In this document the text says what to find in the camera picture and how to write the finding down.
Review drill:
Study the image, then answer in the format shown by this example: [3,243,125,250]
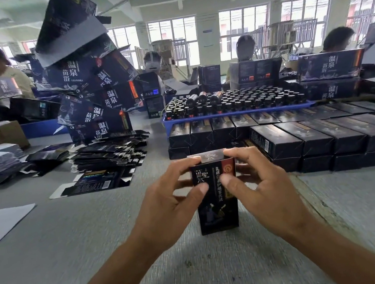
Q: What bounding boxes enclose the single flat dark carton blank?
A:
[46,165,140,200]

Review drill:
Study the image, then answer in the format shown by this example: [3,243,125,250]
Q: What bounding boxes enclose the heap of folded dark blanks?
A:
[21,142,80,178]

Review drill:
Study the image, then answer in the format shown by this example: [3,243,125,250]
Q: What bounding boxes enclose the person's left forearm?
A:
[39,236,159,284]

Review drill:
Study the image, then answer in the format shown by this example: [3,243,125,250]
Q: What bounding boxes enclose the white paper sheet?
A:
[0,203,42,255]

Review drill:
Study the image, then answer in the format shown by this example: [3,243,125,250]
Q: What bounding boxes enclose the wide dark open carton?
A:
[227,56,285,91]

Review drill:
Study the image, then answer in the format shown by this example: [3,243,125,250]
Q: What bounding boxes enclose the small dark printed carton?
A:
[187,147,244,237]

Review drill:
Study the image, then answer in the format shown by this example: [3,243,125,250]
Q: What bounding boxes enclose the black open tray box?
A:
[8,91,63,125]

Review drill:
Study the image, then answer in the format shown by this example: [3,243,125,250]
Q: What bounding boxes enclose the person's left hand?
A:
[127,155,218,260]

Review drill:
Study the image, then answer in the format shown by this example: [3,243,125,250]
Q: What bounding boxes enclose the metal frame racks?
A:
[248,17,322,62]

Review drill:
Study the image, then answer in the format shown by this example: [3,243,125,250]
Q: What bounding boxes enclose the blue plastic tray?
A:
[161,93,319,139]

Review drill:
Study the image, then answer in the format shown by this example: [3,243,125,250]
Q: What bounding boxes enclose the tower of large dark cartons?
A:
[22,0,149,149]

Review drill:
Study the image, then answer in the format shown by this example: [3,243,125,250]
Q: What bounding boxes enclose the stack of dark cartons blue label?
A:
[137,70,169,120]

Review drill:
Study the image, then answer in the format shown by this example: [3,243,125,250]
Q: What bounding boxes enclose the person's right hand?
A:
[216,139,313,249]

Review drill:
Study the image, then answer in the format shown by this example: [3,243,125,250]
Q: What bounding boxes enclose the group of standing dark bottles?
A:
[163,79,310,121]

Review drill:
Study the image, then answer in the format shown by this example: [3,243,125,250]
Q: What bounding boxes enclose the pile of flat carton blanks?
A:
[66,128,155,176]

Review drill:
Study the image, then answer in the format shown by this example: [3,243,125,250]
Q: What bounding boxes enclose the window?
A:
[146,16,202,72]
[343,0,375,43]
[217,3,275,62]
[278,0,338,52]
[107,24,143,72]

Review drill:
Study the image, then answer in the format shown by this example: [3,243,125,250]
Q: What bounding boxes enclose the blue plastic crate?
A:
[20,117,70,140]

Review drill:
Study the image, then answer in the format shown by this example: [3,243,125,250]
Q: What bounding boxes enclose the rows of closed dark boxes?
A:
[165,97,375,192]

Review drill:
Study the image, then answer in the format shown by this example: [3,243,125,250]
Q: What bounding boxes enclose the upright dark carton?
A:
[197,63,225,95]

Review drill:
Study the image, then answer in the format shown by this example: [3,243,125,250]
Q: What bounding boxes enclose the person's right forearm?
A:
[279,210,375,284]

